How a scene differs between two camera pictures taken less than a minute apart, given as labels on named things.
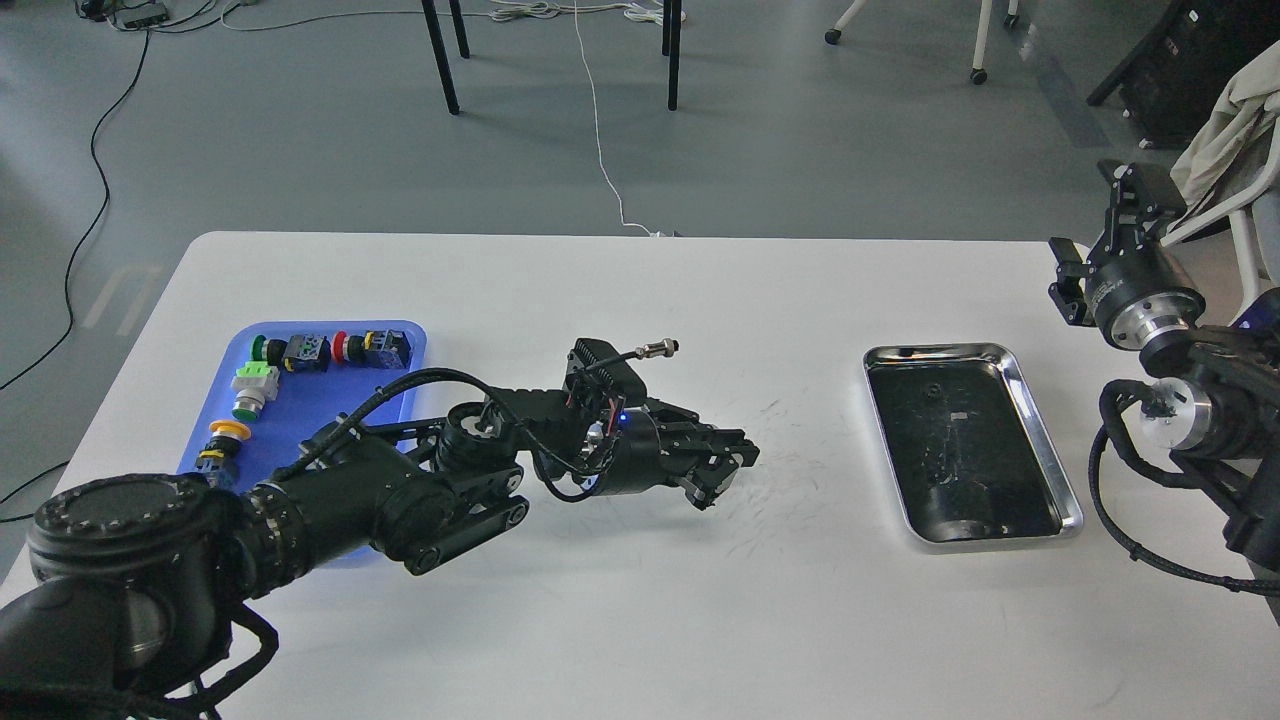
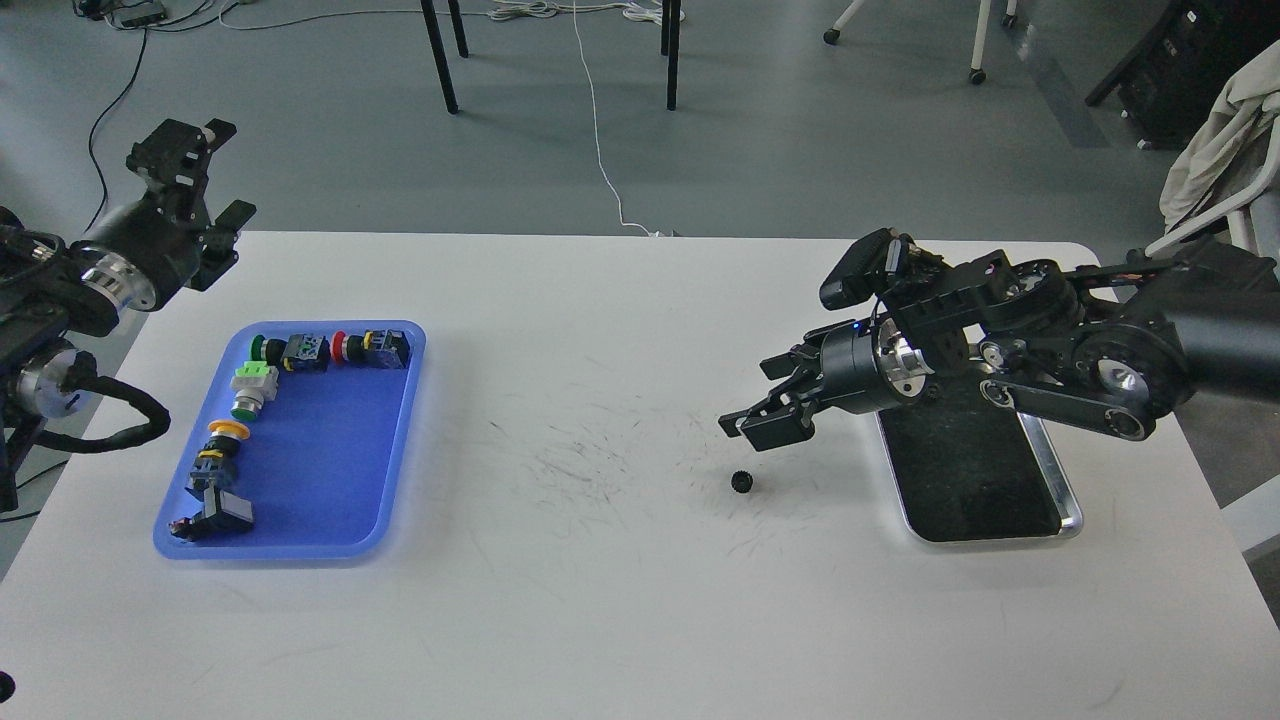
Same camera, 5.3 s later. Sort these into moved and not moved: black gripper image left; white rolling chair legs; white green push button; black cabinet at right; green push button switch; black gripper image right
Moved: black gripper image left; black gripper image right
Not moved: green push button switch; white green push button; white rolling chair legs; black cabinet at right
